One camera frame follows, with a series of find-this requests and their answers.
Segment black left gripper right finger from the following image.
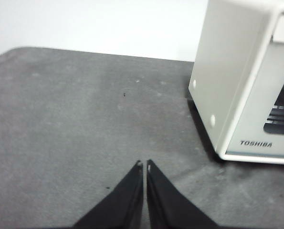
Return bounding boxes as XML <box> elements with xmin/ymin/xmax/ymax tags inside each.
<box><xmin>146</xmin><ymin>159</ymin><xmax>219</xmax><ymax>229</ymax></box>

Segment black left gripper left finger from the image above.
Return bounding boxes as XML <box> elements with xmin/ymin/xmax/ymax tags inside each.
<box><xmin>72</xmin><ymin>160</ymin><xmax>144</xmax><ymax>229</ymax></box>

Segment cream Toshiba toaster oven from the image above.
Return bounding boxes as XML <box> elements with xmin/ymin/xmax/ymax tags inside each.
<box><xmin>188</xmin><ymin>0</ymin><xmax>284</xmax><ymax>166</ymax></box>

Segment metal wire oven rack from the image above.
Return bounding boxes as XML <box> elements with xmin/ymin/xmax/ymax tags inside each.
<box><xmin>265</xmin><ymin>104</ymin><xmax>284</xmax><ymax>126</ymax></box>

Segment glass oven door with handle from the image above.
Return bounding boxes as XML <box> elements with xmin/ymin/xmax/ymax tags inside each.
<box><xmin>226</xmin><ymin>11</ymin><xmax>284</xmax><ymax>158</ymax></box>

